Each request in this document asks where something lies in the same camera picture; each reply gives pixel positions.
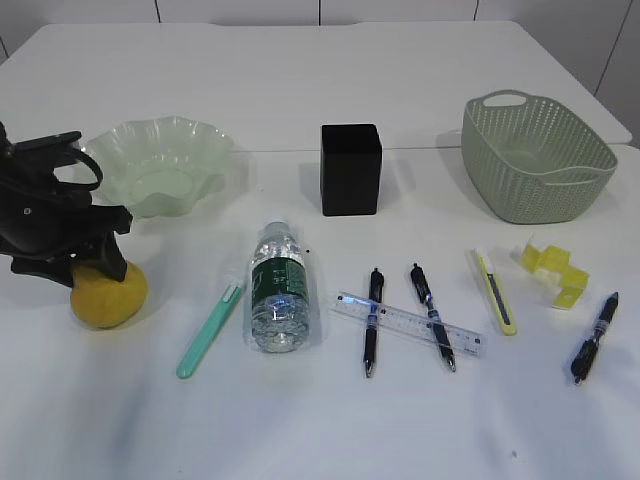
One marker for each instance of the black pen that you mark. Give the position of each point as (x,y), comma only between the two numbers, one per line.
(583,361)
(370,341)
(426,299)

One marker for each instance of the black square pen holder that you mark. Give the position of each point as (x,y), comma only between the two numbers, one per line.
(350,169)

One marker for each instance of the black pen right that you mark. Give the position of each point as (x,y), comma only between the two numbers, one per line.
(583,361)

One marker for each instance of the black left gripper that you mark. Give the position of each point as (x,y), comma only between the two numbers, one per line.
(43,236)

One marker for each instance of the green woven plastic basket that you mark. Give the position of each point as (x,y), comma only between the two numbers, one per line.
(531,159)

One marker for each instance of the clear plastic water bottle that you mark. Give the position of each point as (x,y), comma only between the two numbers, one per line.
(279,291)

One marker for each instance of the yellow utility knife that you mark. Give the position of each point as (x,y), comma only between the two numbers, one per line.
(495,291)

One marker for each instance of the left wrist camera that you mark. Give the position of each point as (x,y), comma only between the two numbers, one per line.
(48,152)

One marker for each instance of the yellow waste paper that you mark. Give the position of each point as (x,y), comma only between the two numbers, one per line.
(553,266)

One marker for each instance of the black pen left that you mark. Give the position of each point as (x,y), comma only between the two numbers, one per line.
(370,341)

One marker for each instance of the yellow pear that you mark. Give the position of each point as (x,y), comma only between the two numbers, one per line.
(102,302)

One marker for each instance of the green wavy glass plate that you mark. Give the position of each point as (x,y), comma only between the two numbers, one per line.
(160,167)

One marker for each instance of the mint green utility knife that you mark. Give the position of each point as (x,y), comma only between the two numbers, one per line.
(208,332)

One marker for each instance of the black pen middle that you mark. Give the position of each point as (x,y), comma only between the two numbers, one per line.
(426,299)

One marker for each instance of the clear plastic ruler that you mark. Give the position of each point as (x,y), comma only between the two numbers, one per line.
(409,324)

